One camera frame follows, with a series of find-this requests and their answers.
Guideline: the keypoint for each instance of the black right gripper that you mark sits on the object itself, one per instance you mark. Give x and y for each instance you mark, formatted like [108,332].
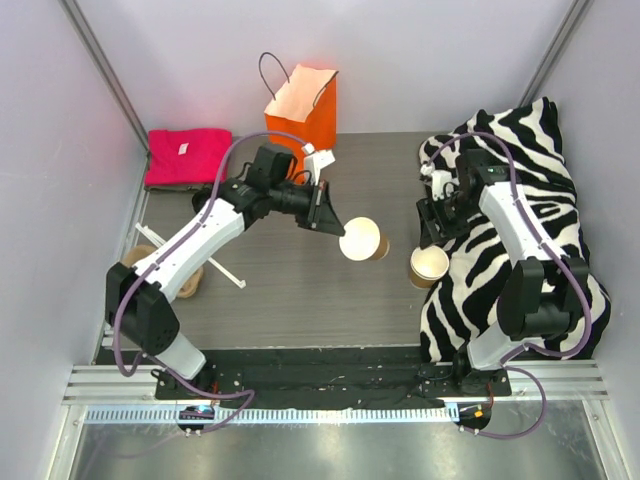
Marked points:
[435,218]

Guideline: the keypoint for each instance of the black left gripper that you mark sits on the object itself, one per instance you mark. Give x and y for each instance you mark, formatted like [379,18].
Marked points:
[315,206]

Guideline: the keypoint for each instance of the brown paper cup innermost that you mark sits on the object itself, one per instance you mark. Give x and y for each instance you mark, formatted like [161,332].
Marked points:
[363,240]

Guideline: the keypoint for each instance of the black plastic cup lid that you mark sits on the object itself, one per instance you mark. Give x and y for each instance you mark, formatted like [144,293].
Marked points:
[201,198]

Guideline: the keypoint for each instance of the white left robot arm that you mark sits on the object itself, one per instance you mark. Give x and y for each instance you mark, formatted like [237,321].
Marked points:
[139,298]

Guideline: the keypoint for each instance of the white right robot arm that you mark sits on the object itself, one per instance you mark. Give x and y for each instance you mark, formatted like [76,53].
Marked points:
[545,294]

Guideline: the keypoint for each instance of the white wrapped straw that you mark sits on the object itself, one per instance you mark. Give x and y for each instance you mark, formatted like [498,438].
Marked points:
[241,284]
[150,235]

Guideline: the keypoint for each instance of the orange paper gift bag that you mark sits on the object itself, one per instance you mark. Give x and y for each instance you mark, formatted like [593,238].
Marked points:
[305,106]

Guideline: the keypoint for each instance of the zebra print blanket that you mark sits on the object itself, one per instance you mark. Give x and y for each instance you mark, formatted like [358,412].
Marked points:
[463,304]

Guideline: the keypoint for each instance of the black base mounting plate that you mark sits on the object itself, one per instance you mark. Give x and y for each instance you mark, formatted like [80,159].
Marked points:
[325,375]

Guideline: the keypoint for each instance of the folded pink shirt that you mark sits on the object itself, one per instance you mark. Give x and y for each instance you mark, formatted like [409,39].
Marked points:
[185,158]

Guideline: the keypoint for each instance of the brown cardboard cup carrier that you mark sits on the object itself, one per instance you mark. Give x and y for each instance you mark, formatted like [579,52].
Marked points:
[142,251]

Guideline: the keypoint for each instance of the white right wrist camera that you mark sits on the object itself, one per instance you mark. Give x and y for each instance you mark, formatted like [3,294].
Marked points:
[436,180]

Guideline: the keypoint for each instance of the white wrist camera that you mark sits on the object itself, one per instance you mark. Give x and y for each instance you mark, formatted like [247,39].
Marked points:
[315,161]
[436,180]

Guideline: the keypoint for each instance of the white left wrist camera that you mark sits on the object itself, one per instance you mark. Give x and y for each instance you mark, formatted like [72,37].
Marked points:
[315,161]

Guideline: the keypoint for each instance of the aluminium front rail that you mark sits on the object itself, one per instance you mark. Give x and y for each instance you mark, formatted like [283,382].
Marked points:
[142,398]

